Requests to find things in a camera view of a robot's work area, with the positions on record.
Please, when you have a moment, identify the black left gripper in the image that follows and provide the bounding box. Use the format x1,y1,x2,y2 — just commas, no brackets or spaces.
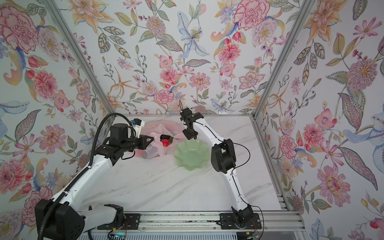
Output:
120,134,155,153

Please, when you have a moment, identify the pink plastic bag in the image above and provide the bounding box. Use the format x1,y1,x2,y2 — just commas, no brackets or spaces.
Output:
136,121,186,159

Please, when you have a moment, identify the red apple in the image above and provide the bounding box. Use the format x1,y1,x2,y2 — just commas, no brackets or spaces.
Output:
161,139,170,148

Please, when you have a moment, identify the purple grape bunch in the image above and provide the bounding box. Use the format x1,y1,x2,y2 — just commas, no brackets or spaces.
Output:
160,135,173,144

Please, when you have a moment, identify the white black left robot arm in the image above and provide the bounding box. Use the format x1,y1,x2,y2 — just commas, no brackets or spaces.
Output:
35,119,154,240

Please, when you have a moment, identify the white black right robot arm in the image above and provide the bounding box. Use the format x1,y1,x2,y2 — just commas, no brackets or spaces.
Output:
180,108,254,229

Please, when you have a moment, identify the green plastic fruit plate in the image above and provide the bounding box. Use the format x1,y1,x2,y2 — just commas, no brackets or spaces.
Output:
174,140,211,171

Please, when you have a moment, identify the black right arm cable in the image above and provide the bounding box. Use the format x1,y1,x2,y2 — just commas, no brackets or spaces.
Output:
178,100,265,240

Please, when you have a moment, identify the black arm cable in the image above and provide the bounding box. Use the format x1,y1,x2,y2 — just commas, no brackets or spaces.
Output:
37,112,136,240
178,100,265,240

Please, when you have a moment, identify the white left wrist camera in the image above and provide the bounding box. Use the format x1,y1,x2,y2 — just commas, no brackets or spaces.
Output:
131,119,145,138

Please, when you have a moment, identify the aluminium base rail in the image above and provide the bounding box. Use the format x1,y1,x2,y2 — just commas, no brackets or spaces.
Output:
89,210,305,233

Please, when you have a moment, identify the aluminium corner post left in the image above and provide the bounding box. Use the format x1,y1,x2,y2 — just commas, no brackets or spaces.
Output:
42,0,115,114

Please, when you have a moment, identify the aluminium corner post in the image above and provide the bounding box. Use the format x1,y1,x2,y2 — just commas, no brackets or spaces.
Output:
253,1,315,120
42,0,115,114

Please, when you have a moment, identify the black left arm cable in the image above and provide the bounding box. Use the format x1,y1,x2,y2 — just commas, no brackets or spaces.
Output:
37,112,136,240

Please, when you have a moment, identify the aluminium corner post right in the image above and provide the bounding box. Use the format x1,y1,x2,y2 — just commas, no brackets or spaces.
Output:
253,1,315,120

